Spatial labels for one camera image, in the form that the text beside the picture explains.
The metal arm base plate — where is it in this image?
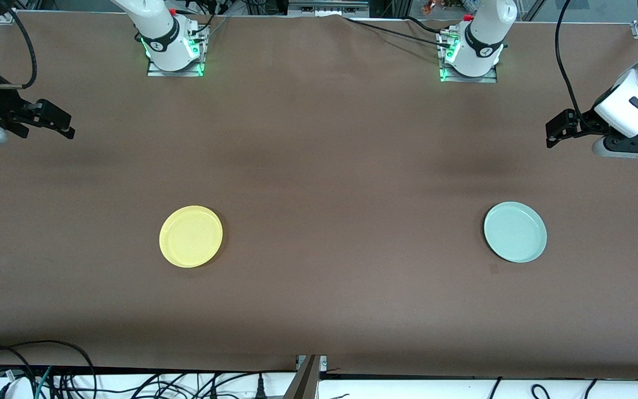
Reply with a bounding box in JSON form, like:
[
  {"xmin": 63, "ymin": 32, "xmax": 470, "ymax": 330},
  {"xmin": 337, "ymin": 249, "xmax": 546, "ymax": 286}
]
[
  {"xmin": 438, "ymin": 30, "xmax": 498, "ymax": 84},
  {"xmin": 147, "ymin": 25, "xmax": 207, "ymax": 77}
]

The pale green plate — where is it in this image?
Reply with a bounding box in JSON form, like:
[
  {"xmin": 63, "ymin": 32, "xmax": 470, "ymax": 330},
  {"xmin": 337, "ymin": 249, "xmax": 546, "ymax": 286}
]
[{"xmin": 483, "ymin": 201, "xmax": 548, "ymax": 263}]

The black looped cable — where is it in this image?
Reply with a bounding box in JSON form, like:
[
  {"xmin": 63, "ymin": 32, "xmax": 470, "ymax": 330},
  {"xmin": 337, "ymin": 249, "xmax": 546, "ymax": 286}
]
[{"xmin": 0, "ymin": 340, "xmax": 96, "ymax": 399}]

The teal cable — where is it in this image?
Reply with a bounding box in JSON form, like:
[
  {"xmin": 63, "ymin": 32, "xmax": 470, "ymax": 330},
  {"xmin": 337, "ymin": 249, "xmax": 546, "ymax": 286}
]
[{"xmin": 32, "ymin": 366, "xmax": 54, "ymax": 399}]

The yellow plate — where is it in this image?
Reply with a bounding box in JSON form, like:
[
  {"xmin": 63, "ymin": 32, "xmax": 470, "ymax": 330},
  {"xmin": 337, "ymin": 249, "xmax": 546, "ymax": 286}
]
[{"xmin": 159, "ymin": 206, "xmax": 223, "ymax": 268}]

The brown table cover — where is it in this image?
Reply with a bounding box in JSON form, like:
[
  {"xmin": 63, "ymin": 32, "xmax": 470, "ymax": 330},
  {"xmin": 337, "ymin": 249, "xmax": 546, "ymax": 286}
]
[{"xmin": 0, "ymin": 10, "xmax": 638, "ymax": 380}]

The black base cable bundle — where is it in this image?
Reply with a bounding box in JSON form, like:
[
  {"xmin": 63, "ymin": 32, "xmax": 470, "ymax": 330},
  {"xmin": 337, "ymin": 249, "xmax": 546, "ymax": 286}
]
[{"xmin": 194, "ymin": 0, "xmax": 232, "ymax": 37}]

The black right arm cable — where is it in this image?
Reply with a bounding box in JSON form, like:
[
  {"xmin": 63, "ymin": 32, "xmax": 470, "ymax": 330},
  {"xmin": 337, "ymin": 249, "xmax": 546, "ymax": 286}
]
[{"xmin": 0, "ymin": 0, "xmax": 38, "ymax": 89}]

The aluminium profile beam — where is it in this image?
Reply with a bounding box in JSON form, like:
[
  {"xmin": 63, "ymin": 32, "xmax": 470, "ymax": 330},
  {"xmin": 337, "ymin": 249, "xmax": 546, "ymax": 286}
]
[{"xmin": 283, "ymin": 355, "xmax": 328, "ymax": 399}]

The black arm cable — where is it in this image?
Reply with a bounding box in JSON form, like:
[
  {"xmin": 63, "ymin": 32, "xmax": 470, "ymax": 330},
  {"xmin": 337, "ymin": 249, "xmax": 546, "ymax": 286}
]
[
  {"xmin": 0, "ymin": 0, "xmax": 38, "ymax": 89},
  {"xmin": 555, "ymin": 0, "xmax": 583, "ymax": 114}
]

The grey metal rail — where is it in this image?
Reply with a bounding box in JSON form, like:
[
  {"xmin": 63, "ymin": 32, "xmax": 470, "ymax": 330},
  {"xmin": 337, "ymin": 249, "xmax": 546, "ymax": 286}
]
[{"xmin": 288, "ymin": 0, "xmax": 371, "ymax": 17}]

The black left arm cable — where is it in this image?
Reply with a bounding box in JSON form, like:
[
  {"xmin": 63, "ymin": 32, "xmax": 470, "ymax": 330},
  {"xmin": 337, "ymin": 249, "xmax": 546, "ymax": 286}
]
[{"xmin": 555, "ymin": 0, "xmax": 583, "ymax": 114}]

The short black table cable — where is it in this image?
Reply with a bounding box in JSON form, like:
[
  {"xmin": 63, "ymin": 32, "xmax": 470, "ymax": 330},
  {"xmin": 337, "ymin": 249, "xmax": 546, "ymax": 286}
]
[{"xmin": 405, "ymin": 16, "xmax": 454, "ymax": 34}]

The long black table cable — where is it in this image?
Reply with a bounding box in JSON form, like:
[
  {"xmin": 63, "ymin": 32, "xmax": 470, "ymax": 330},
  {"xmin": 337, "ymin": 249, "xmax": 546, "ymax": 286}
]
[{"xmin": 343, "ymin": 17, "xmax": 452, "ymax": 49}]

